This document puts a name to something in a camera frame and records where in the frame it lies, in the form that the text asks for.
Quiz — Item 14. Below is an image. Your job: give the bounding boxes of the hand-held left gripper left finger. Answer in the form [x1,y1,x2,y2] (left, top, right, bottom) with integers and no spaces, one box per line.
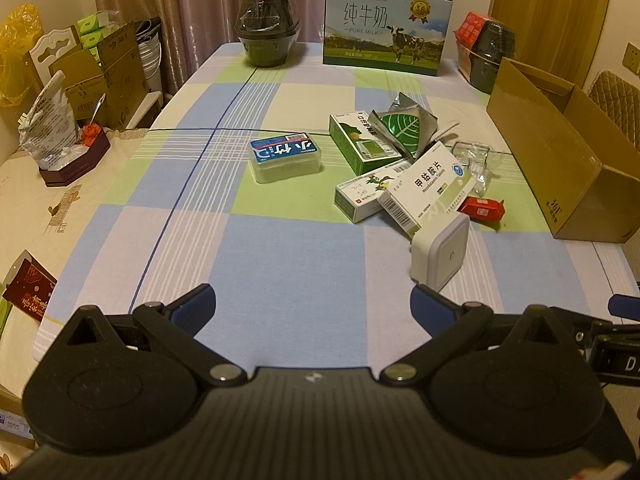
[65,282,248,387]

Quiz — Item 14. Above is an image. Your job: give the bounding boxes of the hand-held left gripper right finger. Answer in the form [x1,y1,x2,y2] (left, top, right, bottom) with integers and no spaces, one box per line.
[380,284,563,387]

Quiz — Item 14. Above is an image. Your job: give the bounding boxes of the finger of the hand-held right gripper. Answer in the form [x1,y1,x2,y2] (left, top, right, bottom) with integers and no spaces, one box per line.
[591,320,640,344]
[609,294,640,318]

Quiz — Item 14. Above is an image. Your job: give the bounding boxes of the white medicine box blue logo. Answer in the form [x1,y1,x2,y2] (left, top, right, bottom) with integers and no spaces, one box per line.
[377,141,478,240]

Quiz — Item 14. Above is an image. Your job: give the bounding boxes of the brown cardboard box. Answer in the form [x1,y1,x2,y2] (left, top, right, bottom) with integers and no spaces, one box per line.
[486,56,640,245]

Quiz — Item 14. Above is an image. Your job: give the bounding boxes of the clear plastic case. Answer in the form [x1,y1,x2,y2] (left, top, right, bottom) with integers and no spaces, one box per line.
[451,141,496,198]

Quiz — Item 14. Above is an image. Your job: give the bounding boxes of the white square device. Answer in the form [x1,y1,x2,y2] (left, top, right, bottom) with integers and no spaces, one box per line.
[410,214,471,293]

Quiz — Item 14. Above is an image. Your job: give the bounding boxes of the red snack packet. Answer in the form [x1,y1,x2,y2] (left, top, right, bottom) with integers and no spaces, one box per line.
[459,196,507,223]

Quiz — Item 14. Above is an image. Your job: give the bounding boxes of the white box with green bird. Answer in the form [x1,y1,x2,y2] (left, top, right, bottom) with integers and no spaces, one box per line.
[334,166,416,224]

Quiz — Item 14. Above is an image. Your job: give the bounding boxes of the dark red printed packet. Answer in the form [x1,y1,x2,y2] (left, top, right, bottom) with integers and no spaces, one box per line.
[1,260,58,323]

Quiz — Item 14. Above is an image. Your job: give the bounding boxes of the beige floral side tablecloth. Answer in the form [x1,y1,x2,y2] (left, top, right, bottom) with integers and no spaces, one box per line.
[0,125,151,461]

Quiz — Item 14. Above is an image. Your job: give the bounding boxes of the blue label clear plastic box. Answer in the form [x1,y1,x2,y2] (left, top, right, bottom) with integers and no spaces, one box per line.
[249,132,322,184]

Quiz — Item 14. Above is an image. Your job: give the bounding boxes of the green medicine box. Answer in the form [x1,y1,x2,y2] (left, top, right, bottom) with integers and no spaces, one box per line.
[328,110,411,177]

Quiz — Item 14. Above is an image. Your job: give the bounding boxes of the green leaf foil pouch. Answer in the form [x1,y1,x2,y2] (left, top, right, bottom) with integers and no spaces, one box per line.
[368,91,438,161]

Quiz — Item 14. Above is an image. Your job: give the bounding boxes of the dark brown wooden box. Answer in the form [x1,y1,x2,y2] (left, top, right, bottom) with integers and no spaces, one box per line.
[39,127,112,188]

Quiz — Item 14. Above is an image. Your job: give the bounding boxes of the chair with quilted cover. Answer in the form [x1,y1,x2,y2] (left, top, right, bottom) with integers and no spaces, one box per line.
[587,70,640,127]

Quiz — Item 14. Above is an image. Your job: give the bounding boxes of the white printed carton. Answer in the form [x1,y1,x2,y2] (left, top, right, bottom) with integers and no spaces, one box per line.
[0,405,38,450]

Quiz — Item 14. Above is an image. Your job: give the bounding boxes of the clear printed plastic bag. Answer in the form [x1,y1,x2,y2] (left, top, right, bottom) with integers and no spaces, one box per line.
[17,70,81,171]

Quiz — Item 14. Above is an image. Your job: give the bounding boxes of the tall brown shipping carton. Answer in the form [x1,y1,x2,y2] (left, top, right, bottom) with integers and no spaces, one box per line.
[97,20,151,128]

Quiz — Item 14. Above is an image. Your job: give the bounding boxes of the small brown shipping carton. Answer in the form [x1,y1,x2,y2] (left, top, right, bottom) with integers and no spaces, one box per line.
[50,50,108,121]

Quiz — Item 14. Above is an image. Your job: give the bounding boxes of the black plastic-wrapped cooking pot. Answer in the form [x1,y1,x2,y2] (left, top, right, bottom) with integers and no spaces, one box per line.
[467,22,518,95]
[235,0,302,68]

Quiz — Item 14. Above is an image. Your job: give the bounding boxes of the stacked metal buckets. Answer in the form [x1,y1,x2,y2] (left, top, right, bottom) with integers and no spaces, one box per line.
[134,17,166,93]

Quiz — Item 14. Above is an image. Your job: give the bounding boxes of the red wrapped box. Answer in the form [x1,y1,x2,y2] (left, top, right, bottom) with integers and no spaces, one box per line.
[455,10,488,47]

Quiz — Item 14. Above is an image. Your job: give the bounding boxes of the blue cow print milk carton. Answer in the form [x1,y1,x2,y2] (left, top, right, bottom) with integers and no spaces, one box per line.
[322,0,453,77]

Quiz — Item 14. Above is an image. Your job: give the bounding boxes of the white carved chair back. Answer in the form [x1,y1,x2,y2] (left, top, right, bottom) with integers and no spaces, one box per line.
[27,27,83,91]

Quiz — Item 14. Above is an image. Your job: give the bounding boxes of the stack of green tissue packs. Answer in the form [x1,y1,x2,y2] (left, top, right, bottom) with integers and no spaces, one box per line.
[75,10,118,61]

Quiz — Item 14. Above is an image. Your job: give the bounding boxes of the wooden door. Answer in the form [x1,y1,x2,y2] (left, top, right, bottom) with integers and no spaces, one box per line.
[487,0,616,88]

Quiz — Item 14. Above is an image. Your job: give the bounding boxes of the yellow plastic bag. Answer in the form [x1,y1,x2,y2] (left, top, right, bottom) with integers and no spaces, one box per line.
[0,4,43,108]

